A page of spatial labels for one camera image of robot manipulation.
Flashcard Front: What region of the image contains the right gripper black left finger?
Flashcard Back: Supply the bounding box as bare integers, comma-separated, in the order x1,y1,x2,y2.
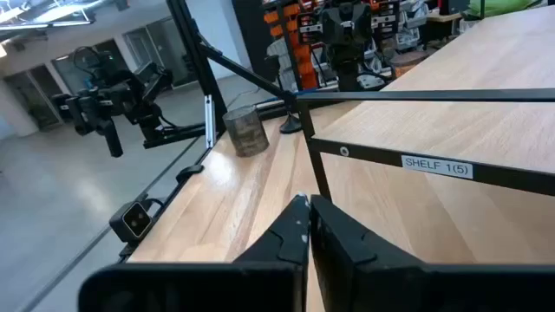
232,192,312,266

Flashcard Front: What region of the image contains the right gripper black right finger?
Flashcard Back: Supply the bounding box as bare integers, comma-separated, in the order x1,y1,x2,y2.
309,193,431,312

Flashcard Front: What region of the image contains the black candlestick holder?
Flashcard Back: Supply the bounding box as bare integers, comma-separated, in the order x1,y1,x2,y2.
263,54,304,135

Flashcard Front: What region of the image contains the grey lid candle jar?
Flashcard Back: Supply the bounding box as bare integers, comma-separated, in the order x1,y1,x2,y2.
222,105,271,158

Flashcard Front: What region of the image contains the orange storage bin rack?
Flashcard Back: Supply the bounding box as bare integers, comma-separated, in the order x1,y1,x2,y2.
262,0,324,92

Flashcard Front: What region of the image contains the grey storage bin rack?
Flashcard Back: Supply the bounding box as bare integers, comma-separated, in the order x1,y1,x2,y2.
368,0,437,52

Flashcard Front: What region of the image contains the black storage cabinet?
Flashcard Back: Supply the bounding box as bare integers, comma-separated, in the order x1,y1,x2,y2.
231,0,278,86

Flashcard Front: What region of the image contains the black table edge clamp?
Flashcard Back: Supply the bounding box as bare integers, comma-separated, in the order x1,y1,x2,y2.
174,163,206,185

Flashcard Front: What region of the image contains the glass office window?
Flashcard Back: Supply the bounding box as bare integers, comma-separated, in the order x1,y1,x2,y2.
123,16,199,88
51,38,131,94

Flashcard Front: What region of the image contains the wooden shelf black metal frame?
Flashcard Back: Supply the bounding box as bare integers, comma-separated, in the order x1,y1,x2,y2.
297,4,555,203

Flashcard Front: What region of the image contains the black camera cable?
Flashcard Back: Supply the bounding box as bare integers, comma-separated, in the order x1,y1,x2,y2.
140,195,167,214

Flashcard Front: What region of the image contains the silver aluminium frame strip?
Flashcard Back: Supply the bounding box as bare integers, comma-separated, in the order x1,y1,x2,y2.
202,94,218,150

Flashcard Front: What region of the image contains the background black rig rail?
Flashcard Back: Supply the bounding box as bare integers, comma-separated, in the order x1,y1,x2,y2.
141,122,207,151

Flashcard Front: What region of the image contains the small black table camera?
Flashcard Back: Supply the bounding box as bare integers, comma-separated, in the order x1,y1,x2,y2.
108,199,155,244

